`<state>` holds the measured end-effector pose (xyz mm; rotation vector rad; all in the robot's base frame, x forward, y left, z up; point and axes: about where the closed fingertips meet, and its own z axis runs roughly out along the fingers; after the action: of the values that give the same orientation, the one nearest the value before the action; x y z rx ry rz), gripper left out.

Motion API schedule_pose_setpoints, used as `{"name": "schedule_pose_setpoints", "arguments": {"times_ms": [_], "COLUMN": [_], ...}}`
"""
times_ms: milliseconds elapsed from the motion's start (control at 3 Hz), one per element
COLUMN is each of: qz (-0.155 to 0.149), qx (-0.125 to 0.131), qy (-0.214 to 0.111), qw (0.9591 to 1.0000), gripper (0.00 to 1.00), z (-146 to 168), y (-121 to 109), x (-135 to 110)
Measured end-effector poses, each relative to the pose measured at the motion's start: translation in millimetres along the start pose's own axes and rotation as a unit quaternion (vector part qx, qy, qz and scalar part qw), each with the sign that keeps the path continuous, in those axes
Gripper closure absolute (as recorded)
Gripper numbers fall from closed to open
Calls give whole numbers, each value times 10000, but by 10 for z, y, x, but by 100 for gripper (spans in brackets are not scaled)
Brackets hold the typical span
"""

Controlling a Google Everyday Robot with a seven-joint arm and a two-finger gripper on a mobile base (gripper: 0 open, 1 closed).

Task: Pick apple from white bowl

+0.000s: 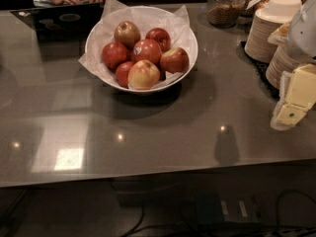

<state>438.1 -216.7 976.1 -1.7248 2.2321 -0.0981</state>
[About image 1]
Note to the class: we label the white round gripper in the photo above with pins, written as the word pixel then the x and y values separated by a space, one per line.
pixel 303 34

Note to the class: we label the white paper bowl stack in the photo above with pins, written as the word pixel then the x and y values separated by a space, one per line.
pixel 281 11

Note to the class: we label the dark red apple back right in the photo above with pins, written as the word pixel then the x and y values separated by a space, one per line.
pixel 161 36

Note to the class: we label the red apple with sticker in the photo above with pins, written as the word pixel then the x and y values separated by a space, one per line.
pixel 147 49

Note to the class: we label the yellow red apple front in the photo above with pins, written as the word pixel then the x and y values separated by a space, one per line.
pixel 143 75

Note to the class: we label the greenish red apple back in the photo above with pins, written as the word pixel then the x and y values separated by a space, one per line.
pixel 127 33

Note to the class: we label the small red apple front left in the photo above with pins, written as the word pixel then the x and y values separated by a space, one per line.
pixel 122 73

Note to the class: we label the front paper plate stack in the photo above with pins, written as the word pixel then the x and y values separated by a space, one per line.
pixel 280 62

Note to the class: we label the paper plate stack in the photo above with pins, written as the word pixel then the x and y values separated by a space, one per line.
pixel 280 62
pixel 257 45

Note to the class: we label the black rubber mat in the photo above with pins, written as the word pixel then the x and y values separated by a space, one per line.
pixel 261 69

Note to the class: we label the back paper plate stack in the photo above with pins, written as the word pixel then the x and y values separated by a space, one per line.
pixel 257 45

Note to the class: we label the glass jar with cereal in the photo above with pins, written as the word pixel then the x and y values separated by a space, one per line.
pixel 224 13

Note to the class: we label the white paper liner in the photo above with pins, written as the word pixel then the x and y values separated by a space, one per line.
pixel 148 17

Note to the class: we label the black power box under table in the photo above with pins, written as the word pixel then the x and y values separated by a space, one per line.
pixel 215 210

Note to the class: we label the black laptop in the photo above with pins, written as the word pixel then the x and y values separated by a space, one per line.
pixel 61 23

